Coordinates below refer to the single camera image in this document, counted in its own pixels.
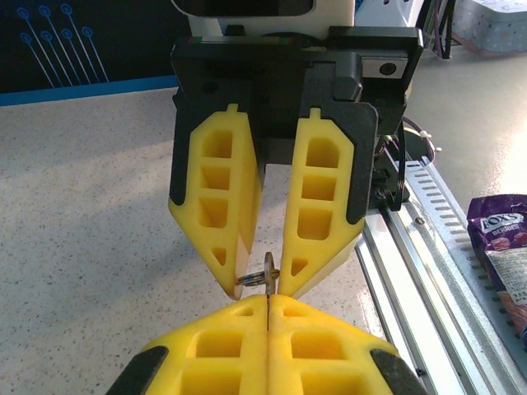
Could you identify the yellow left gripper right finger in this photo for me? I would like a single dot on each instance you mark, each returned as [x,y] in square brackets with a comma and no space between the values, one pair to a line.
[321,354]

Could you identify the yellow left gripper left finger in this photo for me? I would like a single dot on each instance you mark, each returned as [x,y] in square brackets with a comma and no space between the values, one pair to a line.
[214,354]

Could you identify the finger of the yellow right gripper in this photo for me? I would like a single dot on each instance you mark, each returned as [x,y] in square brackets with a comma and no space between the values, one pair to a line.
[193,205]
[341,230]

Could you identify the small metal key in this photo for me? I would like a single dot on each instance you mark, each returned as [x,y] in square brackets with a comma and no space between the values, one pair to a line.
[270,267]

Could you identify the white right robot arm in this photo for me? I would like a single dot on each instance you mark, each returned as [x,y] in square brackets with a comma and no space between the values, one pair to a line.
[391,12]

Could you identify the purple candy bag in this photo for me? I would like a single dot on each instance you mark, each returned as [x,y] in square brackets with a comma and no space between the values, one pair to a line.
[502,247]

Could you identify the light blue patterned tin box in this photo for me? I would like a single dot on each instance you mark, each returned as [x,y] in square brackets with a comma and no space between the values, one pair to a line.
[490,29]

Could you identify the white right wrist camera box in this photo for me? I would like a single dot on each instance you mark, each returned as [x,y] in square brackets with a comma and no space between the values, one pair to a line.
[263,20]

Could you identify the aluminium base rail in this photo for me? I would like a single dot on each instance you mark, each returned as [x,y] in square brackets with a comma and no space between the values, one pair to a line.
[411,267]

